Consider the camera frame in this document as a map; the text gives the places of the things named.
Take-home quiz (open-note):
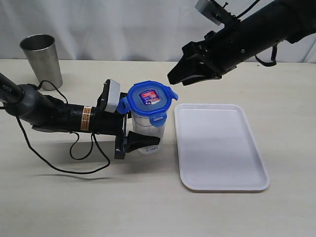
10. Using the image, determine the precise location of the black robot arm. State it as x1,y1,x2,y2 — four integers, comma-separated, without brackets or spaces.
0,75,160,159

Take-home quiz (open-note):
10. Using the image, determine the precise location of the stainless steel cup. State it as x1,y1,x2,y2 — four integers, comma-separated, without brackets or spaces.
20,34,63,91

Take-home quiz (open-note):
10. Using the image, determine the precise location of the clear plastic tall container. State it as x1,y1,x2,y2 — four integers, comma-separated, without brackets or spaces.
131,111,167,155

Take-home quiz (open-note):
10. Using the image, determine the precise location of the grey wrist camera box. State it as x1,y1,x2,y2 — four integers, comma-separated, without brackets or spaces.
195,0,222,26
104,79,120,113

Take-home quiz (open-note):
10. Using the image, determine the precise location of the black second robot arm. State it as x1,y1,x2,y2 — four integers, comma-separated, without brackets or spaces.
167,0,316,85

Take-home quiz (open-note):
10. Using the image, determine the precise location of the white curtain backdrop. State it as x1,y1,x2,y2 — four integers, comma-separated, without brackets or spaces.
0,0,316,63

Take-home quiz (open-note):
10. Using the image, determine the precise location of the blue plastic lid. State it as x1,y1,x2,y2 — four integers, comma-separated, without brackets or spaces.
117,80,179,127

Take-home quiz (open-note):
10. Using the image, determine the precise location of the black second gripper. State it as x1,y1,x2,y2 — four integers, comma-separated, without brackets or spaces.
167,27,244,85

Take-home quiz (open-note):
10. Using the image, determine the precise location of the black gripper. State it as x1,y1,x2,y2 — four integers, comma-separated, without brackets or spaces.
91,79,160,159

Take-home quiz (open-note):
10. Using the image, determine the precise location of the white rectangular tray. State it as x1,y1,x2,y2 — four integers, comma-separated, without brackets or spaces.
174,103,271,193

